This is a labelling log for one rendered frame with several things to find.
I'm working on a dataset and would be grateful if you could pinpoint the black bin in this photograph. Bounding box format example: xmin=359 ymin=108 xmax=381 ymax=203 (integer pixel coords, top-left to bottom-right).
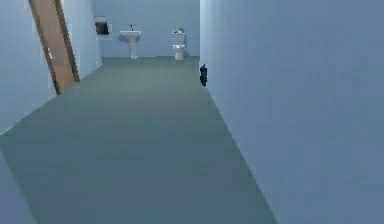
xmin=199 ymin=63 xmax=209 ymax=88

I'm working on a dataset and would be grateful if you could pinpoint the white toilet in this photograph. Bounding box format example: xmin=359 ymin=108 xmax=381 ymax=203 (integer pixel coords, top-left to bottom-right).
xmin=171 ymin=31 xmax=187 ymax=61

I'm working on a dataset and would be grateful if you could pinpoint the brown wooden room door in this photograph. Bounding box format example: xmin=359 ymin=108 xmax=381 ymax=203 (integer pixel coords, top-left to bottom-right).
xmin=28 ymin=0 xmax=81 ymax=96

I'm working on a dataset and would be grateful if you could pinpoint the white pedestal sink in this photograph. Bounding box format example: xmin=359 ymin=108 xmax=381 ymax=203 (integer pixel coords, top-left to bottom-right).
xmin=119 ymin=30 xmax=142 ymax=60

